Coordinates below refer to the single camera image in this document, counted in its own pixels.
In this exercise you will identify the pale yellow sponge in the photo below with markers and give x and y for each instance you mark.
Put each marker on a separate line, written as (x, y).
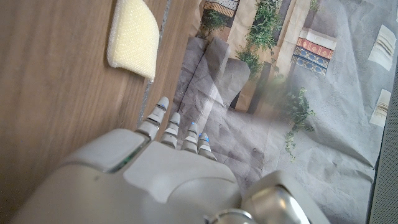
(133, 40)

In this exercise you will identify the printed fabric backdrop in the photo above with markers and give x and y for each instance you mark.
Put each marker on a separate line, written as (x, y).
(311, 124)

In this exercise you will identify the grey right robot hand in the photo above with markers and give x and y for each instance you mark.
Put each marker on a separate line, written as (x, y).
(140, 186)

